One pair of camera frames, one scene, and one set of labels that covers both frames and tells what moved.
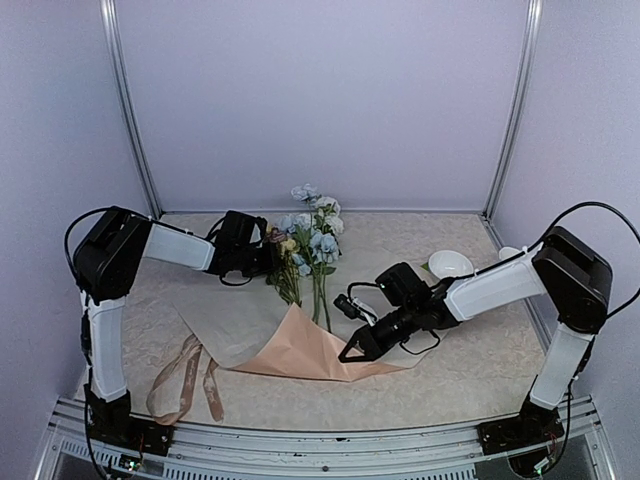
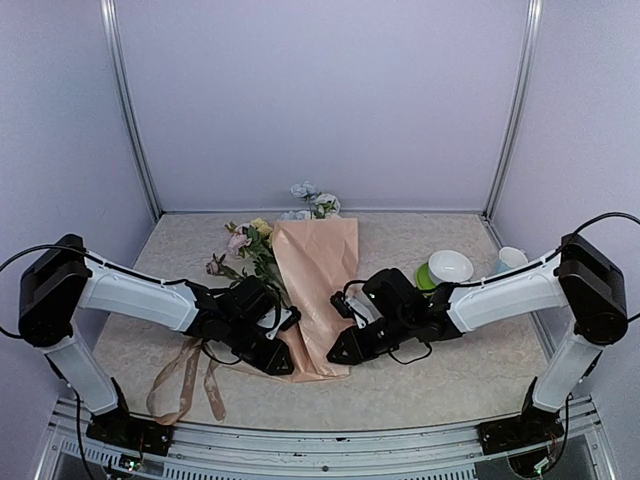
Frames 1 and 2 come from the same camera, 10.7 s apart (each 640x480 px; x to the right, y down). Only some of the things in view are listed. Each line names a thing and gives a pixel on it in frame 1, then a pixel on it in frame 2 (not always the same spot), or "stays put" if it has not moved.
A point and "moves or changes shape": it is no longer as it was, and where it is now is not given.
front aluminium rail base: [206, 453] stays put
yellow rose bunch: [286, 278] moves or changes shape
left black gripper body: [257, 264] → [250, 352]
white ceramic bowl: [446, 263] stays put
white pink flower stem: [326, 206] stays put
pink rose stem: [276, 235] moves or changes shape
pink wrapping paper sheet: [244, 327] moves or changes shape
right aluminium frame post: [530, 53] stays put
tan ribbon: [210, 384] stays put
